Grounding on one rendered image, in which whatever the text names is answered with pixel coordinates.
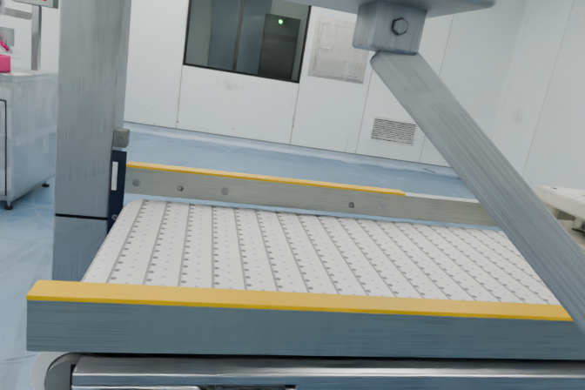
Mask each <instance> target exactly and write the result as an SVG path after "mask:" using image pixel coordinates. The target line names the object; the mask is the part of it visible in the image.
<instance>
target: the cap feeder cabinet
mask: <svg viewBox="0 0 585 390"><path fill-rule="evenodd" d="M57 81H58V72H55V71H45V70H40V71H33V70H32V69H31V68H27V67H22V66H15V65H11V66H10V72H0V200H5V201H7V203H8V205H6V206H5V207H4V210H12V209H13V206H12V205H10V201H14V200H15V199H17V198H20V197H21V196H23V195H24V194H25V193H27V192H30V191H31V190H33V189H35V188H36V187H38V186H40V185H42V187H49V186H50V185H49V184H47V181H48V180H50V179H51V178H54V174H55V170H56V140H57Z"/></svg>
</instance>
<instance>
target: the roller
mask: <svg viewBox="0 0 585 390"><path fill-rule="evenodd" d="M115 354H116V353H77V352H71V353H65V354H63V355H61V356H59V357H57V358H56V359H54V360H53V361H52V362H51V363H50V365H49V367H48V370H47V374H46V376H45V379H44V389H45V390H71V385H72V382H71V379H72V373H73V370H74V368H75V366H76V364H77V362H78V361H79V360H80V359H81V357H84V356H87V357H115Z"/></svg>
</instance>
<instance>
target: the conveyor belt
mask: <svg viewBox="0 0 585 390"><path fill-rule="evenodd" d="M81 282H94V283H112V284H130V285H148V286H184V287H202V288H220V289H239V290H257V291H275V292H293V293H329V294H347V295H366V296H383V297H402V298H420V299H456V300H473V301H492V302H510V303H529V304H547V305H560V306H561V304H560V302H559V301H558V300H557V299H556V297H555V296H554V295H553V294H552V293H551V292H550V291H549V289H548V288H547V287H546V285H545V284H544V283H543V282H542V280H541V279H540V278H539V276H538V275H537V274H536V273H535V271H534V270H533V269H532V267H531V266H530V265H529V264H528V262H527V261H526V260H525V259H524V258H523V257H522V256H521V254H520V253H519V252H518V250H517V249H516V248H515V247H514V245H513V244H512V243H511V241H510V240H509V239H508V237H507V236H506V235H505V234H504V232H503V231H496V230H486V229H476V228H466V227H457V226H447V225H428V224H418V223H408V222H399V221H388V220H378V219H360V218H350V217H340V216H330V215H320V214H311V213H301V212H282V211H272V210H262V209H252V208H242V207H232V206H222V205H204V204H193V203H184V202H174V201H164V200H155V199H144V198H141V199H135V200H132V201H131V202H129V203H128V204H127V205H125V206H124V208H123V209H122V211H121V212H120V213H119V215H118V218H117V219H116V221H115V223H114V225H113V226H112V228H111V230H110V231H109V233H108V235H107V237H106V238H105V240H104V243H103V244H102V245H101V247H100V249H99V250H98V252H97V255H96V256H95V258H94V260H93V261H92V262H91V265H90V267H89V268H88V270H87V272H86V274H85V275H84V277H83V279H82V280H81ZM562 307H563V306H562ZM65 353H71V352H41V353H40V354H39V355H38V357H37V359H36V361H35V363H34V365H33V367H32V371H31V384H32V386H33V387H34V390H45V389H44V379H45V376H46V374H47V370H48V367H49V365H50V363H51V362H52V361H53V360H54V359H56V358H57V357H59V356H61V355H63V354H65Z"/></svg>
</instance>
